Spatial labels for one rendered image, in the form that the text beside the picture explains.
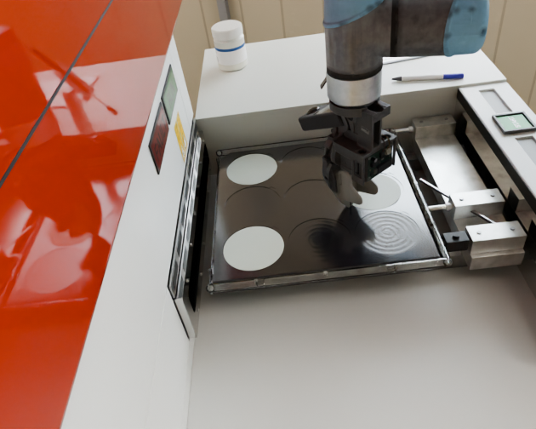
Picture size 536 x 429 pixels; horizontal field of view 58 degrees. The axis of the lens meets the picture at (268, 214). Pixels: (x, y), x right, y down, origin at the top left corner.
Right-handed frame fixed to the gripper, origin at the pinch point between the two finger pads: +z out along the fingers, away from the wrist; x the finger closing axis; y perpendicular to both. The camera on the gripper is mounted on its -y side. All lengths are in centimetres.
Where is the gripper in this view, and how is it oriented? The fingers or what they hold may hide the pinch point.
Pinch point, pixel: (345, 197)
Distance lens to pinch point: 84.3
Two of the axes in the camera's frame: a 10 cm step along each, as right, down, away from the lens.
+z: 1.2, 7.4, 6.6
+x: 7.8, -4.9, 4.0
